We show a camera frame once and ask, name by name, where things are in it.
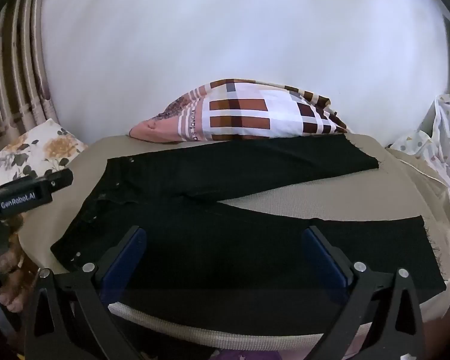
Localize black pants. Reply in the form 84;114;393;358
50;134;448;336

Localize pink plaid blanket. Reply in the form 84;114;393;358
129;79;351;144

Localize person's foot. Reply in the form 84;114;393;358
0;232;36;313

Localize floral white pillow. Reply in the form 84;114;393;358
0;118;89;192

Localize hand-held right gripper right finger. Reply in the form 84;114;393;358
301;226;425;360

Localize white dotted blanket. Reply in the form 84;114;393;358
388;75;450;237

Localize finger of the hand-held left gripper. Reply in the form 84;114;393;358
41;168;74;197

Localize beige mattress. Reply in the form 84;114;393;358
17;133;450;349

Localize purple object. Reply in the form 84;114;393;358
210;347;256;360

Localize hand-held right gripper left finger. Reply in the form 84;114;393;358
24;226;148;360

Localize beige striped curtain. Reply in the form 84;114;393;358
0;0;66;151

